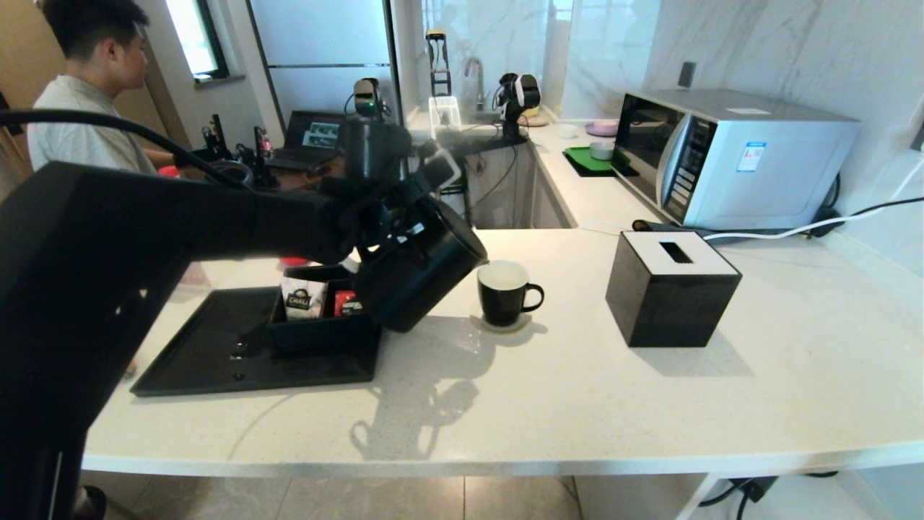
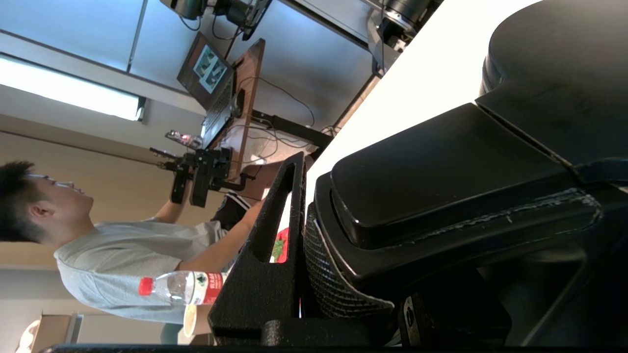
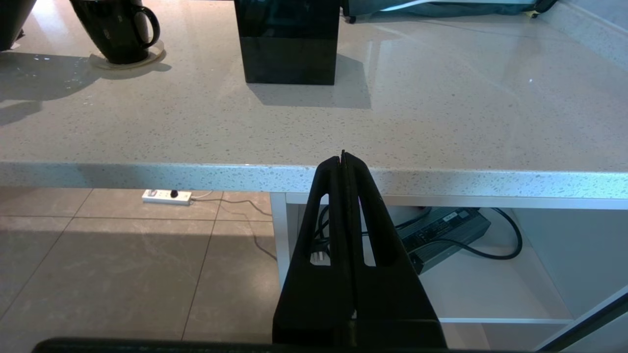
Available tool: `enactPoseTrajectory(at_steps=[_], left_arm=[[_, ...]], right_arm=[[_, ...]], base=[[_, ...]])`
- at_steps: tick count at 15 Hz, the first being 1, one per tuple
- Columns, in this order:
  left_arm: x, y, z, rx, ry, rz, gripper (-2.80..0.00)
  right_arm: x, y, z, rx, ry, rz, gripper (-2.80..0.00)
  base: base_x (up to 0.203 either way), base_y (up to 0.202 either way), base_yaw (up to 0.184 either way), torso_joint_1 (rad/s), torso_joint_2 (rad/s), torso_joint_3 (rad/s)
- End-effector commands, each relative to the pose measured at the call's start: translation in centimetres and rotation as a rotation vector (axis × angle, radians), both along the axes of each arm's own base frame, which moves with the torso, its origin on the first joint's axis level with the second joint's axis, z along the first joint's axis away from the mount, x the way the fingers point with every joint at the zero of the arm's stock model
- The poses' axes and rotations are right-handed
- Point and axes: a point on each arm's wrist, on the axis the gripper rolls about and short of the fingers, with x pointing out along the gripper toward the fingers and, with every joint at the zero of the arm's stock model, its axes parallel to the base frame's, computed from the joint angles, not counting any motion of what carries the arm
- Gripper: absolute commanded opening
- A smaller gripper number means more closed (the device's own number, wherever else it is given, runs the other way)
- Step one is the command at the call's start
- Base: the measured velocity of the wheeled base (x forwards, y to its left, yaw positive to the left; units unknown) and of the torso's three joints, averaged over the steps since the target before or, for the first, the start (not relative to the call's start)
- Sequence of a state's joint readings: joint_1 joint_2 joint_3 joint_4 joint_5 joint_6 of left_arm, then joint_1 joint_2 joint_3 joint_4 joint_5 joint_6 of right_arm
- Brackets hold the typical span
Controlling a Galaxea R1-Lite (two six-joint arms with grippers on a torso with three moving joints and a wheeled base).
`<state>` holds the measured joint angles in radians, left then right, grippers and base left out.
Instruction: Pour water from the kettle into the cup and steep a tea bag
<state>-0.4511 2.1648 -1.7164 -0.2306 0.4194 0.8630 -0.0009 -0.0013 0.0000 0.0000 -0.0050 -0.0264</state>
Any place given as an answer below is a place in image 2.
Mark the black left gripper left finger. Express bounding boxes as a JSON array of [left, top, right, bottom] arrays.
[[209, 152, 308, 347]]

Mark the window with dark frame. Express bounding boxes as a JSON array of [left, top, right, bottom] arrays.
[[0, 54, 148, 122]]

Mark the red tomato shaped object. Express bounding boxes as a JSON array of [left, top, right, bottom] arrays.
[[270, 227, 291, 264]]

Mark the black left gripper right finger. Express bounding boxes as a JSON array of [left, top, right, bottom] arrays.
[[397, 268, 512, 347]]

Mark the person in grey shirt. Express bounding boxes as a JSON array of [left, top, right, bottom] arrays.
[[0, 161, 275, 325]]

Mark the black teleoperation handle rig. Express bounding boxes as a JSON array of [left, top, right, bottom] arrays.
[[150, 145, 257, 209]]

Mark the water bottle with red label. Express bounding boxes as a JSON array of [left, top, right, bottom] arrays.
[[138, 271, 229, 305]]

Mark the black laptop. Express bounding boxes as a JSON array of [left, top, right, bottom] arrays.
[[177, 32, 242, 148]]

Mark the brown wooden table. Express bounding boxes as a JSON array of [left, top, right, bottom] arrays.
[[223, 38, 268, 183]]

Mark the black camera head on stand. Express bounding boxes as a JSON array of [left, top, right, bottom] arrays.
[[162, 0, 273, 41]]

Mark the black electric kettle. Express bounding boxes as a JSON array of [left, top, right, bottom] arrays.
[[304, 0, 628, 319]]

